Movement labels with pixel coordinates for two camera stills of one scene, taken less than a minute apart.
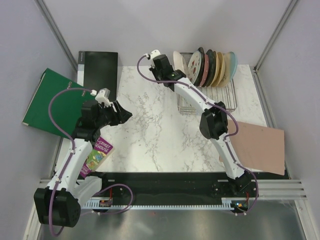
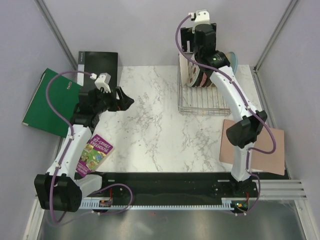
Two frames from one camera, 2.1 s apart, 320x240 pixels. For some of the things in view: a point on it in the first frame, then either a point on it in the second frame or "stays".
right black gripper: (153, 69) → (187, 35)
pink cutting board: (257, 148) stays
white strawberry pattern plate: (194, 67) stays
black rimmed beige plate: (198, 80) stays
